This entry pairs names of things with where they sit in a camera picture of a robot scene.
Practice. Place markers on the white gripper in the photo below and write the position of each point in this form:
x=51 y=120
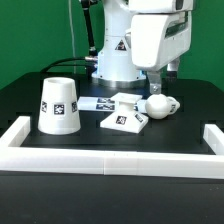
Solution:
x=157 y=40

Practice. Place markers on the white lamp bulb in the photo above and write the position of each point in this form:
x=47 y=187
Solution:
x=160 y=106

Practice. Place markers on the white lamp base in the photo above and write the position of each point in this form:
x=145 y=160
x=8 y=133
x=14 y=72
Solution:
x=125 y=117

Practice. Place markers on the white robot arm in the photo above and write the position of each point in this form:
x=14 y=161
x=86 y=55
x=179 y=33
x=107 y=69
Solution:
x=114 y=64

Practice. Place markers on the white conical lamp shade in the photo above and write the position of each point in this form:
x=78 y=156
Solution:
x=59 y=113

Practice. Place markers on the white marker sheet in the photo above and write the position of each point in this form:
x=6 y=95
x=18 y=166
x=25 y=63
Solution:
x=97 y=104

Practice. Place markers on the white U-shaped fence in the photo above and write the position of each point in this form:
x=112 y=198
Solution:
x=15 y=157

